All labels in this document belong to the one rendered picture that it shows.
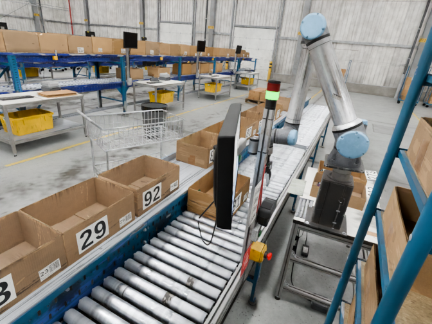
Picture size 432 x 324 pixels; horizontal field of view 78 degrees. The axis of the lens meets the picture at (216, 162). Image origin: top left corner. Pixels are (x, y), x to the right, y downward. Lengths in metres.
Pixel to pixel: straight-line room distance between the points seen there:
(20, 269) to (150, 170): 0.99
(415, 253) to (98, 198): 1.48
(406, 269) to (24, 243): 1.39
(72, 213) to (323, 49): 1.51
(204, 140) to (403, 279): 2.13
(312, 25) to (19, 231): 1.62
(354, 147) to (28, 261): 1.47
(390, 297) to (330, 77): 1.11
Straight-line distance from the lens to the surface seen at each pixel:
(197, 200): 1.72
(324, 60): 1.47
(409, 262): 0.51
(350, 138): 1.49
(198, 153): 2.07
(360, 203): 2.22
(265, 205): 1.31
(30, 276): 1.23
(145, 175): 1.93
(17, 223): 1.46
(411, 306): 0.69
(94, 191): 1.65
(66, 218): 1.60
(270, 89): 1.08
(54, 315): 1.38
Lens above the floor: 1.76
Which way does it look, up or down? 23 degrees down
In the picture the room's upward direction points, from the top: 5 degrees clockwise
